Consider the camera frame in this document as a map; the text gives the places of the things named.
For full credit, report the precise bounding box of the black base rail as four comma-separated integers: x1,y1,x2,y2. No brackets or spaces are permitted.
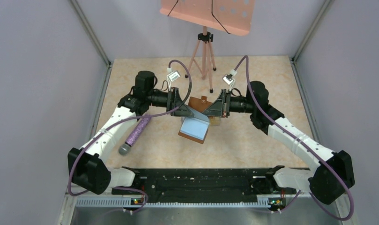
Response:
111,168,297,205

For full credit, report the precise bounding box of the purple glitter microphone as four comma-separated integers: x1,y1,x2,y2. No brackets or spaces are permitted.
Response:
118,117,151,156

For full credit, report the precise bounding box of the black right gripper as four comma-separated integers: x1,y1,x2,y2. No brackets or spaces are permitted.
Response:
202,89,256,118

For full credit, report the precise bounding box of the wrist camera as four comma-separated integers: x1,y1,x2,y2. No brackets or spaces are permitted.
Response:
223,69,237,86
166,70,181,83

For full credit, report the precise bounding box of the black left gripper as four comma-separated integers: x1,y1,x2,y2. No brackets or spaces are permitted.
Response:
146,86,194,117

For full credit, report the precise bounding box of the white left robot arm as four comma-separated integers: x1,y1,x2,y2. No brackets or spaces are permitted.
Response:
67,71,194,195

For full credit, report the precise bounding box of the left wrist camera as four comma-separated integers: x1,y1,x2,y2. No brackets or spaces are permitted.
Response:
166,70,181,83

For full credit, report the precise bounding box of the clear plastic card box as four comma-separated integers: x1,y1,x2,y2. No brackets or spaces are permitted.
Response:
188,102,221,126

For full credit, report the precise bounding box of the pink music stand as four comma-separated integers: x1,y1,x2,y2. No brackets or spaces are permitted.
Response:
160,0,255,93

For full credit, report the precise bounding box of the brown leather card holder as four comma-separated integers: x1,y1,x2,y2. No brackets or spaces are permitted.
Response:
178,96,212,144

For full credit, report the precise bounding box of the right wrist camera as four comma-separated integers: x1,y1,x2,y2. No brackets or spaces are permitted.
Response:
223,69,237,86

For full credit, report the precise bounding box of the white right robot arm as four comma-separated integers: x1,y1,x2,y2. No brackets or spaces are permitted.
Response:
202,81,355,204

